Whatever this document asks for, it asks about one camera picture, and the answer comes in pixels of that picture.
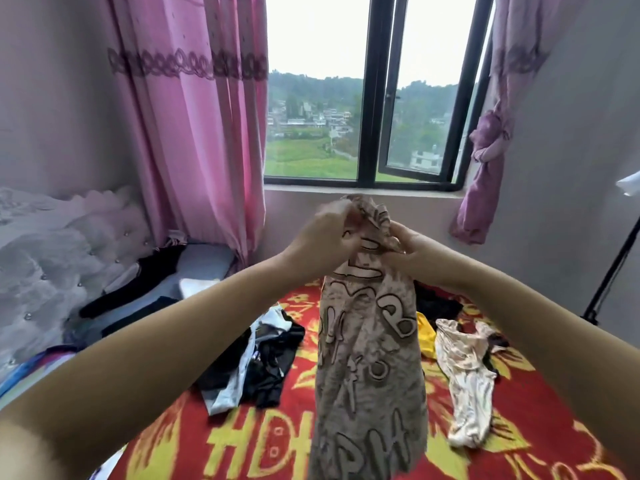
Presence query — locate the person's right hand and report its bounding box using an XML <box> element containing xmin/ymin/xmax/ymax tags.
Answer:
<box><xmin>382</xmin><ymin>221</ymin><xmax>466</xmax><ymax>294</ymax></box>

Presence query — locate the person's left hand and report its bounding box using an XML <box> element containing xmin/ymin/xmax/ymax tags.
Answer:
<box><xmin>282</xmin><ymin>197</ymin><xmax>366</xmax><ymax>284</ymax></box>

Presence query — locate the pile of mixed clothes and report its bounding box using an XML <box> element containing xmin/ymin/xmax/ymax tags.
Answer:
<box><xmin>78</xmin><ymin>239</ymin><xmax>511</xmax><ymax>451</ymax></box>

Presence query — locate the beige patterned garment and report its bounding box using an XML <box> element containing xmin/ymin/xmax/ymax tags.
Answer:
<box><xmin>308</xmin><ymin>195</ymin><xmax>431</xmax><ymax>480</ymax></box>

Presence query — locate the person's right forearm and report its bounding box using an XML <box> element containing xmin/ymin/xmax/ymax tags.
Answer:
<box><xmin>440</xmin><ymin>257</ymin><xmax>640</xmax><ymax>480</ymax></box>

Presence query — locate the person's left forearm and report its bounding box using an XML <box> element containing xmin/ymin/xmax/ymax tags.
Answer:
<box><xmin>0</xmin><ymin>253</ymin><xmax>311</xmax><ymax>480</ymax></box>

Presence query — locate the dark framed window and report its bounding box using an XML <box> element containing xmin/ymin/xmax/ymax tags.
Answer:
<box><xmin>262</xmin><ymin>0</ymin><xmax>497</xmax><ymax>193</ymax></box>

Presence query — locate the pale blue pillow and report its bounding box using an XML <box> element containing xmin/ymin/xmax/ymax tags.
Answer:
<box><xmin>75</xmin><ymin>241</ymin><xmax>238</xmax><ymax>346</ymax></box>

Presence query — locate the narrow pink curtain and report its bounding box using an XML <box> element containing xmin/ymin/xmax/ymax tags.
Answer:
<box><xmin>449</xmin><ymin>0</ymin><xmax>591</xmax><ymax>246</ymax></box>

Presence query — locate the wide pink curtain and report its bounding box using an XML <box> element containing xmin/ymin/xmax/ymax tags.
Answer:
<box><xmin>105</xmin><ymin>0</ymin><xmax>269</xmax><ymax>268</ymax></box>

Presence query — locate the red and yellow blanket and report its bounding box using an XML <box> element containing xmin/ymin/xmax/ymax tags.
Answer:
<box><xmin>0</xmin><ymin>279</ymin><xmax>626</xmax><ymax>480</ymax></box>

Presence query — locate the white tufted headboard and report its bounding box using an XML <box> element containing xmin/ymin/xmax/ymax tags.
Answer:
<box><xmin>0</xmin><ymin>187</ymin><xmax>159</xmax><ymax>381</ymax></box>

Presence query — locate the blue patterned pillow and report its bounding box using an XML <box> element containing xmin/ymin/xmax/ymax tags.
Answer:
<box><xmin>0</xmin><ymin>345</ymin><xmax>126</xmax><ymax>480</ymax></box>

